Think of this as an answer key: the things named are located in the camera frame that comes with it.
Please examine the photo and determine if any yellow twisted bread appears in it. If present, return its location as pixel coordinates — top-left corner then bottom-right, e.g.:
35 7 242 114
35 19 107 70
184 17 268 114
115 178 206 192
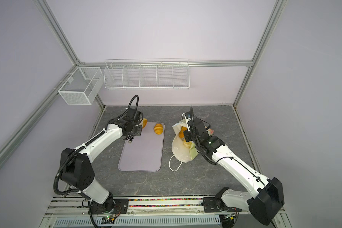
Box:
154 123 164 135
141 118 148 128

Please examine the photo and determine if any floral paper bag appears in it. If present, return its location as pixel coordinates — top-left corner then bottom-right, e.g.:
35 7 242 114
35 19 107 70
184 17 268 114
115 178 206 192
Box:
169 113 198 172

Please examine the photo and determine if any long golden pastry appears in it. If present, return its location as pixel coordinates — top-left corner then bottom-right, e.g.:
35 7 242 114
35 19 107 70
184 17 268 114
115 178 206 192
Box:
178 126 188 139

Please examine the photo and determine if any round sesame bun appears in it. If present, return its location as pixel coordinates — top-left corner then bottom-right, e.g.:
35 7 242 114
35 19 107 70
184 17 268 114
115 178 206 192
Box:
183 141 192 148

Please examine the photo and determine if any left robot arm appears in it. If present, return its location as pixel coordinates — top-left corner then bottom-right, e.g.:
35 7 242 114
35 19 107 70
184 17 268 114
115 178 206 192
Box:
53 111 143 211

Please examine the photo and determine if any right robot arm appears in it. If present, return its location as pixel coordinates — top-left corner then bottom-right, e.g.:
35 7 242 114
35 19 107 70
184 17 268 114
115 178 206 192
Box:
183 112 285 226

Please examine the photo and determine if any lavender tray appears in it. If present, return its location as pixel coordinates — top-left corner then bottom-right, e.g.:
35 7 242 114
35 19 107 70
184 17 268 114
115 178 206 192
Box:
118 123 164 172

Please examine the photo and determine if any white mesh box basket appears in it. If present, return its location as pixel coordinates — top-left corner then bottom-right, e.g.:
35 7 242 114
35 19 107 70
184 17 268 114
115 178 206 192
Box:
59 66 104 105

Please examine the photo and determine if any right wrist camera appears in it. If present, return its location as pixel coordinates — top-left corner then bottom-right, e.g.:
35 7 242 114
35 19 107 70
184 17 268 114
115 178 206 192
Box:
181 113 192 132

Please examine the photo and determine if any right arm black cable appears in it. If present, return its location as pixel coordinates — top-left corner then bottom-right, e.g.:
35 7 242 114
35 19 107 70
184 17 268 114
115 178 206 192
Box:
189 107 271 194

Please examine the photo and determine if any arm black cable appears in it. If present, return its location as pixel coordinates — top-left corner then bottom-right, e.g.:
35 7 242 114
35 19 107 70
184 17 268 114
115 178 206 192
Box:
53 94 140 196
189 107 271 194

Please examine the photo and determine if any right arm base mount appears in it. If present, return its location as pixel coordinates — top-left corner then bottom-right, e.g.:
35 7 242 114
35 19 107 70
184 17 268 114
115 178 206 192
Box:
201 197 242 213

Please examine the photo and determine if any aluminium front rail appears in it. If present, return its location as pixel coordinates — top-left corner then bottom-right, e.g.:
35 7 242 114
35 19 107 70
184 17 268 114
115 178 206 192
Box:
44 195 287 218

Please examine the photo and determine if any white wire basket rack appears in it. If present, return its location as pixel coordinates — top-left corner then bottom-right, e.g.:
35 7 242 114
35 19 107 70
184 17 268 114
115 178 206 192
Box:
103 59 190 90

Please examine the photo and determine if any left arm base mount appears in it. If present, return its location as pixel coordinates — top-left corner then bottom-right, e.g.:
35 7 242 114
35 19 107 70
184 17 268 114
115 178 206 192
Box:
90 198 129 215

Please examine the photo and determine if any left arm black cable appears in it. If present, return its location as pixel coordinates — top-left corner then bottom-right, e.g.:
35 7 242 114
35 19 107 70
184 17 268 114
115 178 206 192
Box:
53 94 140 196

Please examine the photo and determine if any aluminium frame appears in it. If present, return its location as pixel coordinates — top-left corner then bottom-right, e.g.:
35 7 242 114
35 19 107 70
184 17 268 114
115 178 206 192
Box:
0 1 287 169

